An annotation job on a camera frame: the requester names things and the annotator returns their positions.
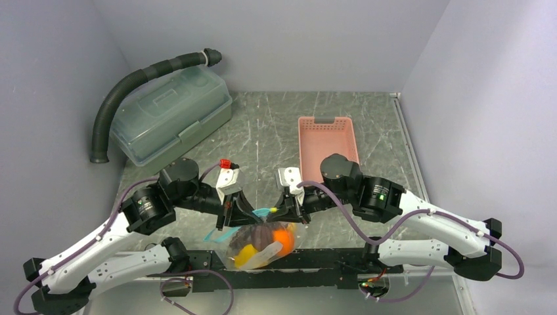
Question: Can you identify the dark red passion fruit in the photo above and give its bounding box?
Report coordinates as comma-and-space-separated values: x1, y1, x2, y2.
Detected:
248, 224, 274, 252

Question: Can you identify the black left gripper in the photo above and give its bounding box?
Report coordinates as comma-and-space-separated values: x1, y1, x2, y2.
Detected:
172, 184, 263, 230

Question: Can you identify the pink plastic basket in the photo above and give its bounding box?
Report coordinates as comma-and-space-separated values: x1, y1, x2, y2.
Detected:
298, 116, 359, 182

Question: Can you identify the clear zip top bag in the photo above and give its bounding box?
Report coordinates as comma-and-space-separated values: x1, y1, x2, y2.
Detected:
203, 207, 306, 271

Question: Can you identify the black corrugated hose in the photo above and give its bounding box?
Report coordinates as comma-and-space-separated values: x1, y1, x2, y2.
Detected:
89, 48, 223, 164

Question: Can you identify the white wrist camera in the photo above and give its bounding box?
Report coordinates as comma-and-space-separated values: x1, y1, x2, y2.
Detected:
215, 159, 244, 204
276, 167, 304, 196

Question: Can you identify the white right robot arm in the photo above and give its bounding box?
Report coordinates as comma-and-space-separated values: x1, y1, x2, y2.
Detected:
269, 154, 502, 282

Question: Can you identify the aluminium rail frame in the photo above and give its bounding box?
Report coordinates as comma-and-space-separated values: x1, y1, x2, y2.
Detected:
83, 247, 475, 314

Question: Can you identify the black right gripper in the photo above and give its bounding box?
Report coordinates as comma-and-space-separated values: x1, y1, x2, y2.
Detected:
266, 182, 353, 224

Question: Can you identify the yellow bell pepper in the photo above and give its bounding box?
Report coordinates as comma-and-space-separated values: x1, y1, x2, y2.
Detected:
234, 243, 259, 268

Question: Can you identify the orange fruit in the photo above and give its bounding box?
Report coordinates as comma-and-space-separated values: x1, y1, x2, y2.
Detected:
273, 229, 295, 257

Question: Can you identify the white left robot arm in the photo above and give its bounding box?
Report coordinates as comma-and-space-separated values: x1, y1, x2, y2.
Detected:
24, 158, 257, 314

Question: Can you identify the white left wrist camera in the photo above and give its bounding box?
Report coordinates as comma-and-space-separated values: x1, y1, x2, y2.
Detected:
215, 159, 244, 204

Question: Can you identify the dark purple grape bunch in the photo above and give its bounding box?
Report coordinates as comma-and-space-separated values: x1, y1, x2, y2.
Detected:
229, 230, 251, 255

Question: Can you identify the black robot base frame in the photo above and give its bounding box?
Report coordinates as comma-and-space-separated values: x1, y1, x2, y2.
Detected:
160, 238, 404, 293

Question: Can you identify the grey green storage box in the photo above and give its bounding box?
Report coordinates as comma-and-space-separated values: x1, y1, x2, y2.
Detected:
110, 66, 233, 173

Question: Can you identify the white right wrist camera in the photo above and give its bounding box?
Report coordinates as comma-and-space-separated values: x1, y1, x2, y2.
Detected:
276, 167, 304, 196

